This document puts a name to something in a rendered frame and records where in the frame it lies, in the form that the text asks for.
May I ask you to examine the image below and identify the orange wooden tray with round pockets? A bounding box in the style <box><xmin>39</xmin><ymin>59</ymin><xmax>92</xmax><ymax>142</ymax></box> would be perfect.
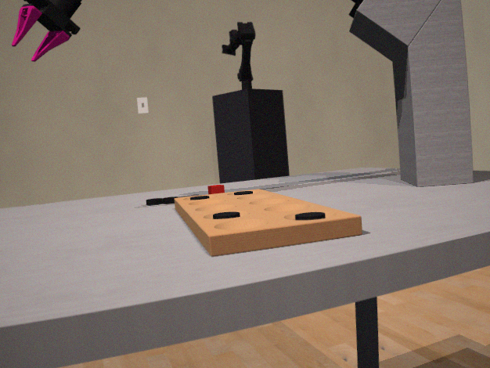
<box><xmin>175</xmin><ymin>189</ymin><xmax>362</xmax><ymax>257</ymax></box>

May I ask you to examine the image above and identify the red block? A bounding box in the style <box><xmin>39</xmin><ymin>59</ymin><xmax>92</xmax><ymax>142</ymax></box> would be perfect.
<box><xmin>208</xmin><ymin>185</ymin><xmax>225</xmax><ymax>194</ymax></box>

